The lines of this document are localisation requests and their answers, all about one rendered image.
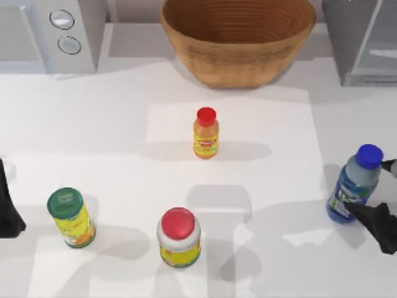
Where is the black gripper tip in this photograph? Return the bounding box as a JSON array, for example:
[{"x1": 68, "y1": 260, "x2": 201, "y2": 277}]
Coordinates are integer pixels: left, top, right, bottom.
[{"x1": 0, "y1": 158, "x2": 27, "y2": 240}]

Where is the blue bottle with blue cap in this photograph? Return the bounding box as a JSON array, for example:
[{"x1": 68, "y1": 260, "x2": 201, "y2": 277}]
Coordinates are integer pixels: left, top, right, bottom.
[{"x1": 325, "y1": 143, "x2": 385, "y2": 225}]

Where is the small grey microwave knob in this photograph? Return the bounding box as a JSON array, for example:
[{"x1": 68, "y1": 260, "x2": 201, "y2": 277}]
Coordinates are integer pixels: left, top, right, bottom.
[{"x1": 57, "y1": 35, "x2": 83, "y2": 55}]

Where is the pale microwave oven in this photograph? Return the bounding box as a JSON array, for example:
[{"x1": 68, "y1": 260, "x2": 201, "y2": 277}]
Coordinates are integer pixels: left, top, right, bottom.
[{"x1": 0, "y1": 0, "x2": 108, "y2": 75}]

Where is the brown woven basket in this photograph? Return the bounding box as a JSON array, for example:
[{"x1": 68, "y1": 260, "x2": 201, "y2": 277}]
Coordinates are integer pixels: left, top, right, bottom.
[{"x1": 159, "y1": 0, "x2": 318, "y2": 91}]

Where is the yellow jar with red lid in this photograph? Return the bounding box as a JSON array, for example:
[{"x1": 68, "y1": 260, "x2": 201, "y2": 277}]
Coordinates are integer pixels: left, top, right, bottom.
[{"x1": 156, "y1": 207, "x2": 202, "y2": 269}]

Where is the yellow can with green lid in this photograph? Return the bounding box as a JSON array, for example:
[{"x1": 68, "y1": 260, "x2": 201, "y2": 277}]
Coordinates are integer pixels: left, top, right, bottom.
[{"x1": 47, "y1": 186, "x2": 97, "y2": 249}]

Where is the large grey microwave knob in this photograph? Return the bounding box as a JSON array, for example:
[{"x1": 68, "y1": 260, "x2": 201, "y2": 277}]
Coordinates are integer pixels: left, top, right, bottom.
[{"x1": 49, "y1": 9, "x2": 76, "y2": 31}]

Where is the orange bottle with red cap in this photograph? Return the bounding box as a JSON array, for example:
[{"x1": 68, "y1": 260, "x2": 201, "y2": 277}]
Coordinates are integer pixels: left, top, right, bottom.
[{"x1": 192, "y1": 107, "x2": 220, "y2": 161}]

